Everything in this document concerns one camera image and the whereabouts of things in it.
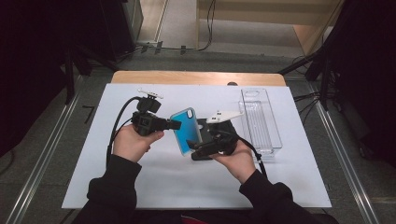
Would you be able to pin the clear plastic bin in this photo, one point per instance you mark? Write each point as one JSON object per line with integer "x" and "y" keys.
{"x": 260, "y": 124}

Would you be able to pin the black curtain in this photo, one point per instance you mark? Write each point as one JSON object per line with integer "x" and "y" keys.
{"x": 34, "y": 62}
{"x": 370, "y": 77}

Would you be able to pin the black metal stand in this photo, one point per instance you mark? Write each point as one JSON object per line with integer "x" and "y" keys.
{"x": 323, "y": 77}
{"x": 70, "y": 77}

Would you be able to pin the beige wooden furniture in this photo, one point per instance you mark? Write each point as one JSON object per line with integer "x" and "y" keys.
{"x": 264, "y": 12}

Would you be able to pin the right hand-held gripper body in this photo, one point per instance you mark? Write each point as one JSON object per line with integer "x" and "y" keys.
{"x": 225, "y": 140}

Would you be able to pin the person's left hand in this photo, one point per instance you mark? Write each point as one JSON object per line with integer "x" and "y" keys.
{"x": 130, "y": 144}

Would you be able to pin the grey cabinet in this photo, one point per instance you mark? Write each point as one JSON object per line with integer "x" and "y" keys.
{"x": 134, "y": 18}

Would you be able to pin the person's lap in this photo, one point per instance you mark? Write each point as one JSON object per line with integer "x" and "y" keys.
{"x": 193, "y": 217}

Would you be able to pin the wooden table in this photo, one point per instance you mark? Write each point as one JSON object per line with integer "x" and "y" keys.
{"x": 193, "y": 77}

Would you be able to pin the metal floor rail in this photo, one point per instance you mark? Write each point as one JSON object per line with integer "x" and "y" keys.
{"x": 43, "y": 157}
{"x": 345, "y": 161}

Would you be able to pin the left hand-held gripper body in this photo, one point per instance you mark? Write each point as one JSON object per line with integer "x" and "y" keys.
{"x": 148, "y": 123}

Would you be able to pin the white table board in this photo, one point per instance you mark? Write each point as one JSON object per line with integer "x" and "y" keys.
{"x": 193, "y": 186}

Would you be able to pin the blue phone case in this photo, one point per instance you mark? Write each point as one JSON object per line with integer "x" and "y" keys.
{"x": 186, "y": 130}

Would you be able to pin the person's right hand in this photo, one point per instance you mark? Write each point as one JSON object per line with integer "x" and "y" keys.
{"x": 241, "y": 163}

